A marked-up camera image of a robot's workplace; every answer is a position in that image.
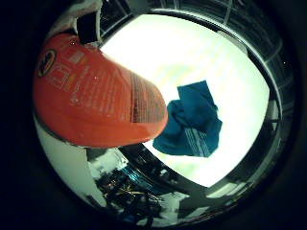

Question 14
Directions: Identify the red spray bottle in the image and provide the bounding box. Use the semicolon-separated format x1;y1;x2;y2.
32;33;170;149

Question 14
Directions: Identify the blue cloth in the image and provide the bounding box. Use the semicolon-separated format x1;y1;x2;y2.
152;80;224;158

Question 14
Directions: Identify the white tablecloth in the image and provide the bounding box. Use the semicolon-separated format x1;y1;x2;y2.
99;13;272;189

